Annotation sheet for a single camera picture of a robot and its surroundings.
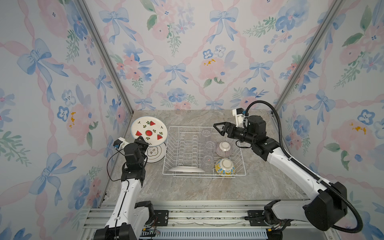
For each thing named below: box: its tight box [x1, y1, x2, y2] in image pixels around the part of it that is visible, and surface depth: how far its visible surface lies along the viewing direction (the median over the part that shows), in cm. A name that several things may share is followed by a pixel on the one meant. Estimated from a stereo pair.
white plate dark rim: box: [144, 142, 167, 164], surface depth 97 cm
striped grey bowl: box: [216, 141, 232, 158], surface depth 94 cm
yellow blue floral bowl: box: [215, 158, 236, 177], surface depth 87 cm
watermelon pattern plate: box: [130, 116, 169, 147], surface depth 86 cm
